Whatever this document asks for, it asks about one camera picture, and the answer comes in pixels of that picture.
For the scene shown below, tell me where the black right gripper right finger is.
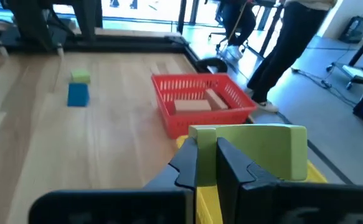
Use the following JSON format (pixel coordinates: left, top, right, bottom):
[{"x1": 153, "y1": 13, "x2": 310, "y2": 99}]
[{"x1": 217, "y1": 136, "x2": 363, "y2": 224}]

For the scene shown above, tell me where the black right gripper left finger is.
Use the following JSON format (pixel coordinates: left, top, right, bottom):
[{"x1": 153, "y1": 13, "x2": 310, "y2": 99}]
[{"x1": 28, "y1": 136, "x2": 199, "y2": 224}]

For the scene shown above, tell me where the wooden block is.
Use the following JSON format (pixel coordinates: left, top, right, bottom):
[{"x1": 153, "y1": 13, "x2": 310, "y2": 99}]
[{"x1": 173, "y1": 98, "x2": 213, "y2": 114}]

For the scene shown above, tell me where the blue cube block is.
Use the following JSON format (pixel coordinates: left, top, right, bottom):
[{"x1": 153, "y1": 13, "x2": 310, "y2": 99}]
[{"x1": 67, "y1": 82, "x2": 91, "y2": 108}]

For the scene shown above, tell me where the small green block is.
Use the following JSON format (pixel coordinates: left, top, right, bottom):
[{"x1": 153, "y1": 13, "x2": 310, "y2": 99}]
[{"x1": 70, "y1": 68, "x2": 92, "y2": 85}]

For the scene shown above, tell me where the yellow plastic basket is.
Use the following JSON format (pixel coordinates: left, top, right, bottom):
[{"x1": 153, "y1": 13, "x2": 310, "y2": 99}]
[{"x1": 175, "y1": 134, "x2": 329, "y2": 224}]

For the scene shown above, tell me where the red plastic basket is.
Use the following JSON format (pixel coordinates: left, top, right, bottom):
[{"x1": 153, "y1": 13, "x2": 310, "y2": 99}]
[{"x1": 151, "y1": 72, "x2": 258, "y2": 140}]

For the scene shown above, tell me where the grey wheeled stand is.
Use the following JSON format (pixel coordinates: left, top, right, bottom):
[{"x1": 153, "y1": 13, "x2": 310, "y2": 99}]
[{"x1": 326, "y1": 18, "x2": 363, "y2": 91}]

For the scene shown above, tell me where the black office chair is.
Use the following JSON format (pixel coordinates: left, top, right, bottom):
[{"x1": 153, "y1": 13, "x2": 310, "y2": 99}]
[{"x1": 207, "y1": 29, "x2": 253, "y2": 55}]

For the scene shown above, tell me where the person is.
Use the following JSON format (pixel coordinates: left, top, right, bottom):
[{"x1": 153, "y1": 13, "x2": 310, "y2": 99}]
[
  {"x1": 246, "y1": 0, "x2": 338, "y2": 113},
  {"x1": 220, "y1": 0, "x2": 258, "y2": 60}
]

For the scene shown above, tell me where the black plastic crate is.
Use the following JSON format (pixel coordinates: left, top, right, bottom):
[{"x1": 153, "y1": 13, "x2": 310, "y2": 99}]
[{"x1": 337, "y1": 15, "x2": 363, "y2": 44}]

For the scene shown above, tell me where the black floor cable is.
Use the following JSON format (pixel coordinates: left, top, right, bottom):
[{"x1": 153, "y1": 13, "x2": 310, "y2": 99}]
[{"x1": 290, "y1": 67, "x2": 358, "y2": 108}]

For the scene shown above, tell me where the black frame handle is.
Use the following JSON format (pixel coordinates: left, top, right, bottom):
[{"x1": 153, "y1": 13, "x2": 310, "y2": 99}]
[{"x1": 194, "y1": 57, "x2": 229, "y2": 75}]

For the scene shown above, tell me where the tan hanging cord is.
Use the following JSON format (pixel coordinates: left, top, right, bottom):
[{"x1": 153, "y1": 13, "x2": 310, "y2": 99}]
[{"x1": 227, "y1": 0, "x2": 248, "y2": 44}]

